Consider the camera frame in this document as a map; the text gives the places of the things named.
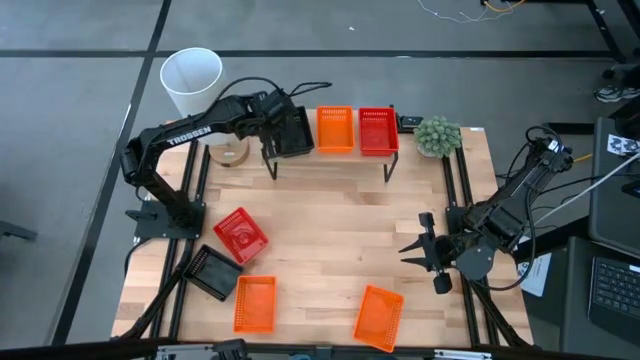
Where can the orange plastic slotted basket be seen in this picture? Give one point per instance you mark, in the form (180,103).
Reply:
(378,319)
(335,130)
(255,305)

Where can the black aluminium frame rail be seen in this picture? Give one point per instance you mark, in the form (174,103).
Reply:
(462,170)
(187,175)

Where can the red plastic slotted basket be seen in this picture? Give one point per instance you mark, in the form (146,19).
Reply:
(378,132)
(240,235)

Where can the small black device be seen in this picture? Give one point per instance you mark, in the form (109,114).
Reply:
(411,121)

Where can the black metal shelf leg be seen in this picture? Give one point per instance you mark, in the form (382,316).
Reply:
(390,170)
(270,170)

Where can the black laptop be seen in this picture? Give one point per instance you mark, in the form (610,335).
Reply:
(617,290)

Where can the dark floor object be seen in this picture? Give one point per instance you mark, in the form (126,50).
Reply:
(15,231)

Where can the black plastic slotted basket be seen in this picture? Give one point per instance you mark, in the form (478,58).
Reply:
(300,135)
(212,274)

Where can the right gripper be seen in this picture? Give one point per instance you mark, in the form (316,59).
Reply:
(442,252)

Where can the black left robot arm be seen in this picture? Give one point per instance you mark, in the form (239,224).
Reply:
(190,132)

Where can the green plant in white pot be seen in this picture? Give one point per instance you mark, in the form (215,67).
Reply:
(437,136)

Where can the black aluminium frame crossbar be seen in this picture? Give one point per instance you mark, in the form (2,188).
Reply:
(100,350)

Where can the black desk leg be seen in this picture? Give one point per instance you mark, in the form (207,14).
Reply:
(607,35)

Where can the dark grey side desk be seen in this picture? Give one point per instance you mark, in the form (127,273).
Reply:
(575,310)
(610,210)

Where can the black metal shelf rack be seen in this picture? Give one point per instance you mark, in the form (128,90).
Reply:
(340,157)

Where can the person's shoe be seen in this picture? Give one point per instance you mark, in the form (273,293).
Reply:
(612,93)

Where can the paper with printed markers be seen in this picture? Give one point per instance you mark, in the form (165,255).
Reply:
(622,145)

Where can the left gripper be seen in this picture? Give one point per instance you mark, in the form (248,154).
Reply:
(275,115)

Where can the white paper sheet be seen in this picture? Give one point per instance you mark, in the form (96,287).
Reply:
(537,280)

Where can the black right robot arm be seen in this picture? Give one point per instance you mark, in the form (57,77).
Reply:
(520,195)

